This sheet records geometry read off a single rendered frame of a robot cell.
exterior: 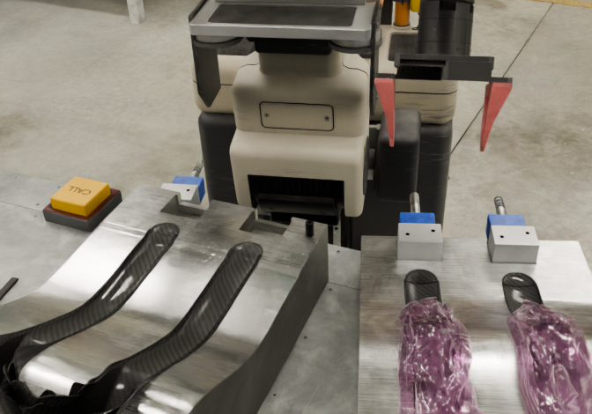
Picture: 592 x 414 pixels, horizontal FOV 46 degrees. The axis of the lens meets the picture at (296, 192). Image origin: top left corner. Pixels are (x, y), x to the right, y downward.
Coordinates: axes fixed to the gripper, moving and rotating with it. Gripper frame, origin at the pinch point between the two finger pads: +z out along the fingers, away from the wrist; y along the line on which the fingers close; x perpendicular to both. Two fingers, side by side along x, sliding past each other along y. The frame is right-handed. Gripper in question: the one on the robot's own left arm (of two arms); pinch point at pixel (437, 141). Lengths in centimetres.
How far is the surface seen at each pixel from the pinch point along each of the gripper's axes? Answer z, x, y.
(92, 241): 13.8, -2.8, -38.9
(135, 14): -41, 288, -153
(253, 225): 12.0, 4.7, -21.3
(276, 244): 12.7, -1.4, -17.2
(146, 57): -17, 253, -133
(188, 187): 9.0, 13.7, -32.5
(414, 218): 10.2, 8.0, -1.7
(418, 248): 12.7, 2.5, -1.2
